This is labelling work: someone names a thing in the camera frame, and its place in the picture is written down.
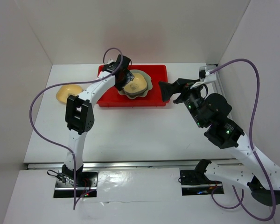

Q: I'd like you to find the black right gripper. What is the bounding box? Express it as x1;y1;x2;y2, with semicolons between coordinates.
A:
157;77;205;127

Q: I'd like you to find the yellow square panda plate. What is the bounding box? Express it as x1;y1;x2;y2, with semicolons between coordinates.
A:
56;84;83;104
123;73;147;98

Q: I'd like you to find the large green scalloped bowl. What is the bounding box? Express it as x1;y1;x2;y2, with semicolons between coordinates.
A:
118;70;153;99

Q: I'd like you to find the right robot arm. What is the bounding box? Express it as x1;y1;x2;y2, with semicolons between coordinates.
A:
159;78;280;206

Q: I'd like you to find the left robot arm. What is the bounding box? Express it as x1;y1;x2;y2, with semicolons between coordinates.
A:
62;55;133;186

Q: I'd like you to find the red plastic bin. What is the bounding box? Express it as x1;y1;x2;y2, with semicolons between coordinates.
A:
98;65;168;107

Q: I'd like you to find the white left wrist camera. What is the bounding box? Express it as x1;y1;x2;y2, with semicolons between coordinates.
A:
105;59;114;65

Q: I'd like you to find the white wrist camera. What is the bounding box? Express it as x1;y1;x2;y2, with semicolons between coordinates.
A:
105;59;114;65
191;66;217;89

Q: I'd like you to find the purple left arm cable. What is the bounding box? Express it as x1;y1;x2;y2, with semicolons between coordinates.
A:
29;48;124;210

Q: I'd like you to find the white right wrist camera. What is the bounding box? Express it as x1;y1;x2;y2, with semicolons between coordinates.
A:
191;66;217;89

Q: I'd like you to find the aluminium side rail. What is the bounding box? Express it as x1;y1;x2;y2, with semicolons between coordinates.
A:
207;64;225;96

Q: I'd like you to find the aluminium front rail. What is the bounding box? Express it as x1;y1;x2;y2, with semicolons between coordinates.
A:
27;158;245;170

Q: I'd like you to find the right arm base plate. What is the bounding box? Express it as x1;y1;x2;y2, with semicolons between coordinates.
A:
178;170;224;196

